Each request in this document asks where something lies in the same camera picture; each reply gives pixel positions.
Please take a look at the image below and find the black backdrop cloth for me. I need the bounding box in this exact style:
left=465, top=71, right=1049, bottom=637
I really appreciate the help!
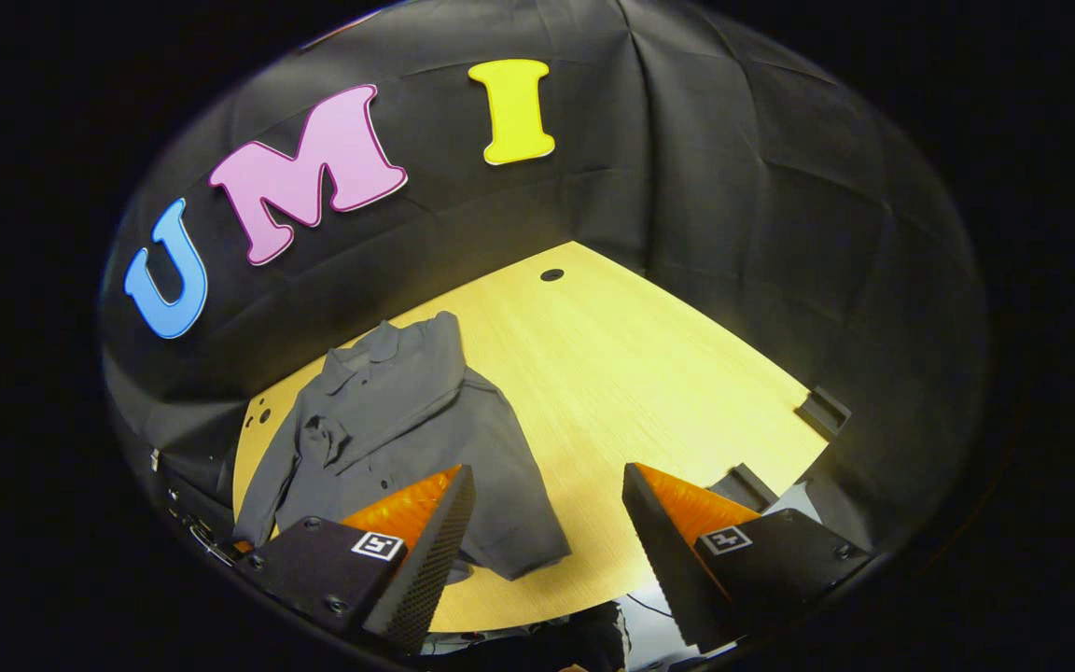
left=99, top=0, right=991, bottom=561

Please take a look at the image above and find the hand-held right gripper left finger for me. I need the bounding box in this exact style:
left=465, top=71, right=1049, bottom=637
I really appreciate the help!
left=237, top=465, right=476, bottom=654

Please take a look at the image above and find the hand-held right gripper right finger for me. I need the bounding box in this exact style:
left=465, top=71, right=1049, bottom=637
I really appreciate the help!
left=622, top=463, right=874, bottom=652

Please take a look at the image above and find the grey button-up shirt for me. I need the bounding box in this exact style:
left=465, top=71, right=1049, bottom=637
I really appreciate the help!
left=232, top=311, right=573, bottom=584

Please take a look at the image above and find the black table clamp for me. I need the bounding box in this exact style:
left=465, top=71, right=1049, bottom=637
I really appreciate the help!
left=796, top=385, right=853, bottom=440
left=707, top=463, right=779, bottom=512

